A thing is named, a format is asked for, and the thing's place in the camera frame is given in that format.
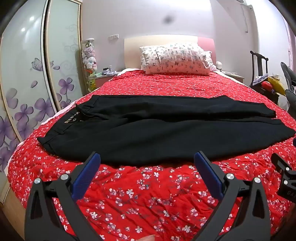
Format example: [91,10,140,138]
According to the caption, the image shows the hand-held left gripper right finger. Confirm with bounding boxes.
[194,151,271,241]

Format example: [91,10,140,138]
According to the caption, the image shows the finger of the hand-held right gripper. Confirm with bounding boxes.
[270,153,292,174]

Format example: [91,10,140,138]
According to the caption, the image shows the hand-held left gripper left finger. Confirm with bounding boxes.
[25,152,102,241]

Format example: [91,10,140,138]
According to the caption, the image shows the black pants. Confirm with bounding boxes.
[37,95,296,167]

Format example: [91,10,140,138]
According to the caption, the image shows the red floral bedspread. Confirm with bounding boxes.
[7,70,296,241]

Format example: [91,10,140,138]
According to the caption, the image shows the dark grey object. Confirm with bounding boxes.
[280,61,296,112]

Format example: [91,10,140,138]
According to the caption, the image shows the red bag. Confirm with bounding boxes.
[261,81,274,92]

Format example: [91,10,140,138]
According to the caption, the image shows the yellow bag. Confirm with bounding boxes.
[267,76,287,96]

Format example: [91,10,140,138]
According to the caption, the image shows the pink nightstand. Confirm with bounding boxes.
[94,70,121,90]

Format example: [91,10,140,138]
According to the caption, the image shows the black chair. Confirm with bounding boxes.
[250,50,281,105]

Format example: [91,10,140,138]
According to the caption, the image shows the wooden nightstand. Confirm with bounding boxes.
[222,71,245,84]

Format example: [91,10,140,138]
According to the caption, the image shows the floral sliding door wardrobe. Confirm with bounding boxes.
[0,0,84,204]

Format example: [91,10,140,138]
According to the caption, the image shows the hanging plush toys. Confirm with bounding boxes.
[81,38,98,92]

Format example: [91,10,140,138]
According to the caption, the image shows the white pink pillow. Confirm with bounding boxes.
[203,51,218,71]

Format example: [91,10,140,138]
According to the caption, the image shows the floral print pillow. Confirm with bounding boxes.
[139,43,213,76]

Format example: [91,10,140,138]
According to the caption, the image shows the cream and pink headboard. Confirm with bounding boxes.
[124,35,216,70]

